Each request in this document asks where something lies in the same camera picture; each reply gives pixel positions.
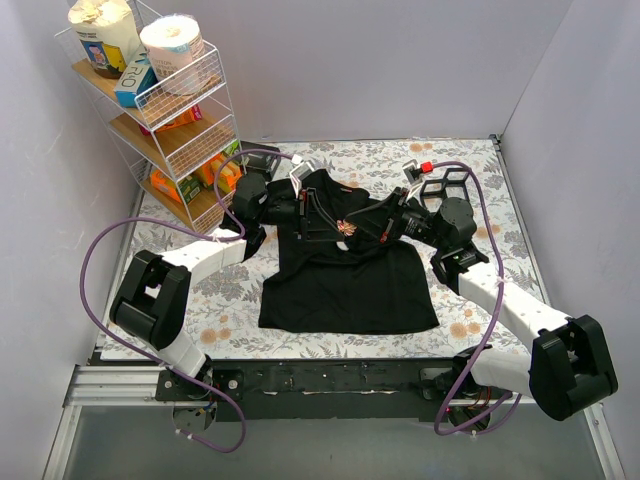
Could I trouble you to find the black display case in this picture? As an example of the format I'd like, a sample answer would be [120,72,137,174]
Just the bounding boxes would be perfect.
[442,167,470,202]
[418,179,448,209]

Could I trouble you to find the black t-shirt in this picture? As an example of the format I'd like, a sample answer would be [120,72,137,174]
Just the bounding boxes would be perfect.
[257,168,441,335]

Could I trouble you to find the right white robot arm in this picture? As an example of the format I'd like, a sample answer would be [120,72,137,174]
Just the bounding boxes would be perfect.
[346,189,618,421]

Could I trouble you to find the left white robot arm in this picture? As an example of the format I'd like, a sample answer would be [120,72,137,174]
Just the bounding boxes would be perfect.
[110,164,344,400]

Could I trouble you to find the yellow orange box bottom shelf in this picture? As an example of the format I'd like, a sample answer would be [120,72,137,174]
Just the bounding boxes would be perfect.
[194,153,242,194]

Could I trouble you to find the black box on table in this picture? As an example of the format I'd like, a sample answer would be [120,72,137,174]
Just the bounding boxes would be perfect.
[240,141,280,181]

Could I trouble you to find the green box bottom shelf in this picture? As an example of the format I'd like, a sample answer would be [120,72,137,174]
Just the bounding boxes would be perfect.
[178,175,201,204]

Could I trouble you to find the orange box bottom left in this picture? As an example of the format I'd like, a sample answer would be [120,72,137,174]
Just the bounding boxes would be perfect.
[149,169,181,202]

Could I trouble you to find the floral tablecloth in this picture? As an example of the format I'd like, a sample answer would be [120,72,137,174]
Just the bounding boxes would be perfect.
[184,139,543,359]

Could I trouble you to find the orange snack box middle shelf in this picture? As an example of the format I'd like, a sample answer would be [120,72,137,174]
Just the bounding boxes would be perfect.
[154,104,203,133]

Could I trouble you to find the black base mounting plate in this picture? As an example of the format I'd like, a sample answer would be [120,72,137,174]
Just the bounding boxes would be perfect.
[154,357,516,424]

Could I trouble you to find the blue and white box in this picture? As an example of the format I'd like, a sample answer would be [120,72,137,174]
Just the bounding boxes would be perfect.
[114,45,158,108]

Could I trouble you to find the wrapped toilet paper roll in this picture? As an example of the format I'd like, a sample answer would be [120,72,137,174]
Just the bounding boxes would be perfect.
[139,14,207,95]

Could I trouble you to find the paper-wrapped jar with label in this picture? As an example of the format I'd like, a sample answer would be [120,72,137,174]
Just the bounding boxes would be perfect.
[68,0,141,79]

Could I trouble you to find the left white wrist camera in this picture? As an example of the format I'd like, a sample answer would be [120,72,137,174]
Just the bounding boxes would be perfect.
[289,155,316,198]

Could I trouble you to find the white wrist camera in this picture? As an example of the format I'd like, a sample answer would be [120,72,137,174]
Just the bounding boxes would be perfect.
[402,160,433,197]
[289,155,316,198]

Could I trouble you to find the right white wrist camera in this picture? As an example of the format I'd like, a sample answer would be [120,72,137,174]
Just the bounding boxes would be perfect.
[402,160,433,197]

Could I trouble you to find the white wire shelf rack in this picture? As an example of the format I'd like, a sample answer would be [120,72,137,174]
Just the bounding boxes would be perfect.
[56,1,240,233]

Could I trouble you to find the aluminium frame rail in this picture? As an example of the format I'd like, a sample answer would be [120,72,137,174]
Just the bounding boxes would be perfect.
[45,359,624,479]

